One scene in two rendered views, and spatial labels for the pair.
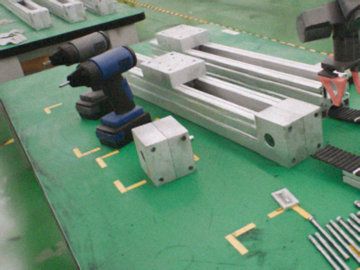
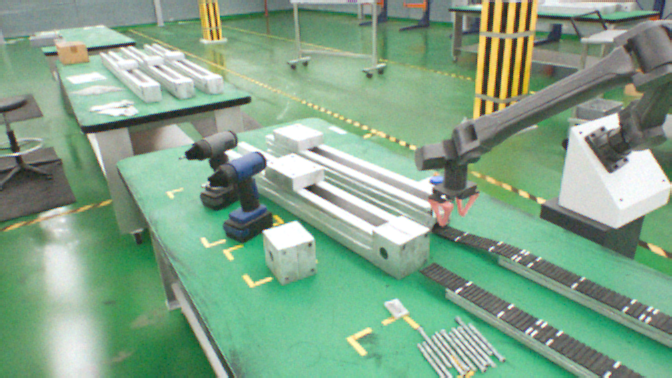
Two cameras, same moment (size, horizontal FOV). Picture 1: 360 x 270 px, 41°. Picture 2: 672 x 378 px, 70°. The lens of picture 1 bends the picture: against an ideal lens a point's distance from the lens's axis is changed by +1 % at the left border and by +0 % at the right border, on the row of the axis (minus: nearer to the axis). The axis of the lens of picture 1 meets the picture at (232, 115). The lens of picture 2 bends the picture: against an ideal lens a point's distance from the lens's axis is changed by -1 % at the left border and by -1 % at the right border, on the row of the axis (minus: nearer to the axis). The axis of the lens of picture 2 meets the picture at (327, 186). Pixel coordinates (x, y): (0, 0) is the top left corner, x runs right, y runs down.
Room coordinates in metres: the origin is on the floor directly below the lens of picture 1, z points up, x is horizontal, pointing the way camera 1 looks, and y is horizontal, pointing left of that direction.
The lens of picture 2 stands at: (-0.09, 0.10, 1.44)
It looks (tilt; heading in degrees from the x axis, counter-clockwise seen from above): 25 degrees down; 357
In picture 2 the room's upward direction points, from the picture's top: 3 degrees counter-clockwise
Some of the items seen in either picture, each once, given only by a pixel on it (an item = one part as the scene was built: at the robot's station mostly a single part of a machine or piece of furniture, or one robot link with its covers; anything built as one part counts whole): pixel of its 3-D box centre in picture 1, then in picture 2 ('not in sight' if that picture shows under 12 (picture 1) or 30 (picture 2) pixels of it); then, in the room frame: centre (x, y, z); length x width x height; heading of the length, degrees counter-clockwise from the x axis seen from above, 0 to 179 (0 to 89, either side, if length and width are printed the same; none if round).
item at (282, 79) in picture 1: (231, 67); (343, 172); (1.34, -0.02, 0.82); 0.80 x 0.10 x 0.09; 34
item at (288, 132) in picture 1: (293, 129); (404, 244); (0.87, -0.12, 0.83); 0.12 x 0.09 x 0.10; 124
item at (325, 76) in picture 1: (340, 83); (446, 207); (0.95, -0.24, 0.87); 0.07 x 0.07 x 0.09; 33
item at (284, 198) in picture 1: (285, 198); (396, 308); (0.70, -0.07, 0.78); 0.05 x 0.03 x 0.01; 18
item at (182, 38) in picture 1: (183, 41); (298, 140); (1.55, 0.12, 0.87); 0.16 x 0.11 x 0.07; 34
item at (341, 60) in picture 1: (346, 49); (455, 178); (0.97, -0.27, 0.95); 0.10 x 0.07 x 0.07; 123
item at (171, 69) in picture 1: (173, 73); (293, 175); (1.24, 0.14, 0.87); 0.16 x 0.11 x 0.07; 34
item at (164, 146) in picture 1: (169, 148); (294, 250); (0.89, 0.14, 0.83); 0.11 x 0.10 x 0.10; 113
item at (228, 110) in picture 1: (177, 89); (295, 190); (1.24, 0.14, 0.82); 0.80 x 0.10 x 0.09; 34
